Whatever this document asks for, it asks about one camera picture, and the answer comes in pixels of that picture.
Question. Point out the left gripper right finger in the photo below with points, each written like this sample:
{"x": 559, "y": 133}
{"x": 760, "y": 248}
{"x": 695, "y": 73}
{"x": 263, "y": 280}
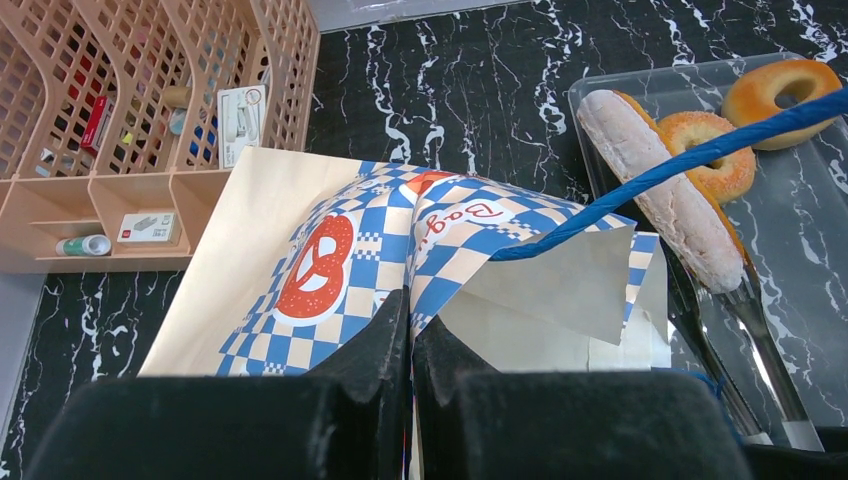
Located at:
{"x": 478, "y": 423}

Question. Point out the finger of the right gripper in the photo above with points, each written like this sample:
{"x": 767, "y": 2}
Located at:
{"x": 684, "y": 311}
{"x": 745, "y": 303}

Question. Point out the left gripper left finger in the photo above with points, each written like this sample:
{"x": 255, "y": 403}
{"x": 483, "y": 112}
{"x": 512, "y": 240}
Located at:
{"x": 345, "y": 419}

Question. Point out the fake long baguette roll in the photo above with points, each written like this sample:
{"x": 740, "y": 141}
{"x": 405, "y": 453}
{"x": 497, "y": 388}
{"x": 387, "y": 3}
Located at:
{"x": 690, "y": 221}

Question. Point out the blue checkered paper bag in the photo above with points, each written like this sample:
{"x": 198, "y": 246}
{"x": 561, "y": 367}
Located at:
{"x": 302, "y": 249}

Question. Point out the orange fake donut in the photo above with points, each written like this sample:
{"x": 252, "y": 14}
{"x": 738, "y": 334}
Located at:
{"x": 770, "y": 89}

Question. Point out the clear plastic tray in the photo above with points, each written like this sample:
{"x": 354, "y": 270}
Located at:
{"x": 793, "y": 222}

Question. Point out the small white card box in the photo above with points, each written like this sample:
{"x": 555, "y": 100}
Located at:
{"x": 149, "y": 229}

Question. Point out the green white glue tube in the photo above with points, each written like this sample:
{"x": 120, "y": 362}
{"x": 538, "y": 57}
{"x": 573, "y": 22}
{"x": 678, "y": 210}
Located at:
{"x": 89, "y": 245}

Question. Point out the white stapler box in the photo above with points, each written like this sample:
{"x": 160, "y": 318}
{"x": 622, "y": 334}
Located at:
{"x": 241, "y": 114}

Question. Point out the peach plastic file organizer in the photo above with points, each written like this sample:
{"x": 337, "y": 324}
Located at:
{"x": 163, "y": 63}

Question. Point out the red small box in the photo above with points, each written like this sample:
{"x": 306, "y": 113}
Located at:
{"x": 96, "y": 127}

